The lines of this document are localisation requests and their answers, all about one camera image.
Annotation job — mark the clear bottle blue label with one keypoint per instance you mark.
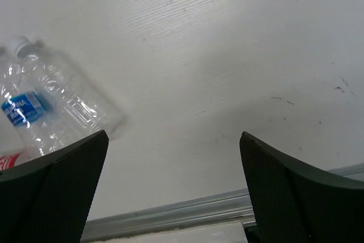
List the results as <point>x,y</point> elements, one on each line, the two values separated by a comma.
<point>40,127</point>

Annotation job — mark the clear bottle white cap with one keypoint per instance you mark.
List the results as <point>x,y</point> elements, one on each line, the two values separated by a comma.
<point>80,103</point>

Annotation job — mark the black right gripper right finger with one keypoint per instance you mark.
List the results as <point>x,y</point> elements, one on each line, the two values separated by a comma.
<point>296,202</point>

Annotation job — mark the clear bottle red label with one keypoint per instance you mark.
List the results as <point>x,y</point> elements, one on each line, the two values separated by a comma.
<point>11,160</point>

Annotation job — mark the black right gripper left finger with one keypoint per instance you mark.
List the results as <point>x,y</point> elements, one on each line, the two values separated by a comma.
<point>48,199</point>

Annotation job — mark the aluminium table edge rail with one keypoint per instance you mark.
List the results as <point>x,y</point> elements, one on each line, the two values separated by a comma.
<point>133,203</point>

